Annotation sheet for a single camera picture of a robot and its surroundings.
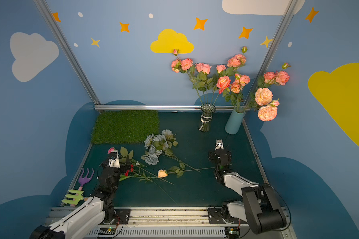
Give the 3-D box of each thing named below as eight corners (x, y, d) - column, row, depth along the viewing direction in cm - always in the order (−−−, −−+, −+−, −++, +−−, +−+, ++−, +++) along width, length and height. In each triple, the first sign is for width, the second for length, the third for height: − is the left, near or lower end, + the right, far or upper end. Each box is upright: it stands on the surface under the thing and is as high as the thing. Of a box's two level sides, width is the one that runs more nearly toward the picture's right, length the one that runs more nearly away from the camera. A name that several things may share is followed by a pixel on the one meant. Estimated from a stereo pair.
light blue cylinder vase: (226, 134, 111) (234, 115, 94) (224, 126, 116) (232, 106, 99) (237, 134, 111) (248, 115, 94) (235, 126, 116) (244, 106, 99)
